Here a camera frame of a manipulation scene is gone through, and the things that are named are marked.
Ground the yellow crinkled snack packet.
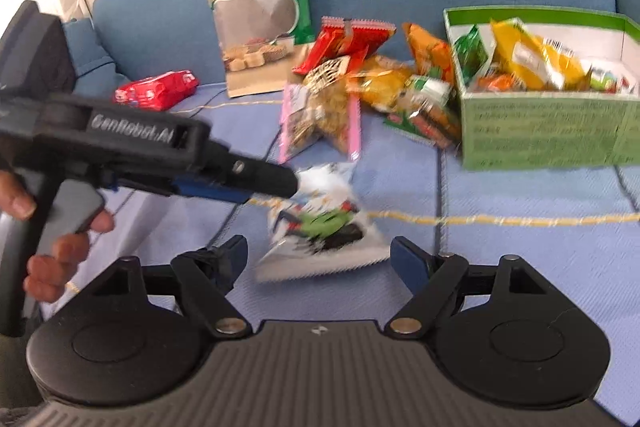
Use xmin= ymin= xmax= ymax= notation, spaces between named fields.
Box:
xmin=346 ymin=57 xmax=416 ymax=112

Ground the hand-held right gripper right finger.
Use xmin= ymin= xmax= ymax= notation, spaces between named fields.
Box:
xmin=385 ymin=236 xmax=551 ymax=342

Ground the blue checked blanket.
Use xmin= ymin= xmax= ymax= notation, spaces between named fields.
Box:
xmin=50 ymin=82 xmax=640 ymax=413

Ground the green candy packet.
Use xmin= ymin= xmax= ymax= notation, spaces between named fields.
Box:
xmin=452 ymin=26 xmax=493 ymax=86

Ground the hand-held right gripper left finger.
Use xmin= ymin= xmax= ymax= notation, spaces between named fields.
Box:
xmin=92 ymin=234 xmax=253 ymax=340

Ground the blue cushion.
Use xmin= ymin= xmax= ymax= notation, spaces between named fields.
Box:
xmin=62 ymin=18 xmax=131 ymax=80

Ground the white cartoon snack packet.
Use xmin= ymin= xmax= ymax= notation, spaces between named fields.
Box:
xmin=255 ymin=162 xmax=388 ymax=283

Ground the person's left hand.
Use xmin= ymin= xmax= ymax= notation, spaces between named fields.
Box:
xmin=0 ymin=167 xmax=117 ymax=305

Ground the red nut bar packet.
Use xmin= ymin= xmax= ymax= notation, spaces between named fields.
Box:
xmin=292 ymin=17 xmax=396 ymax=75

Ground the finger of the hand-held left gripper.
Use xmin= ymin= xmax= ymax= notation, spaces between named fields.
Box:
xmin=200 ymin=141 xmax=300 ymax=199
xmin=117 ymin=174 xmax=254 ymax=206

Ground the clear orange print snack packet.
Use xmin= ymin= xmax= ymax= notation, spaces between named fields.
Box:
xmin=475 ymin=72 xmax=528 ymax=94

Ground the white red green snack packet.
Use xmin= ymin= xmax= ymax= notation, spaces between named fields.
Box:
xmin=582 ymin=62 xmax=638 ymax=96

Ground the red wrapped snack packet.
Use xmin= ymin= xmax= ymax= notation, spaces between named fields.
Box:
xmin=115 ymin=69 xmax=199 ymax=111

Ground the green cardboard box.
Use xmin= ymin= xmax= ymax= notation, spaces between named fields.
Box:
xmin=444 ymin=7 xmax=640 ymax=172

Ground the pink-edged clear snack packet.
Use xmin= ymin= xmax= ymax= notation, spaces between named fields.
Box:
xmin=279 ymin=57 xmax=362 ymax=165

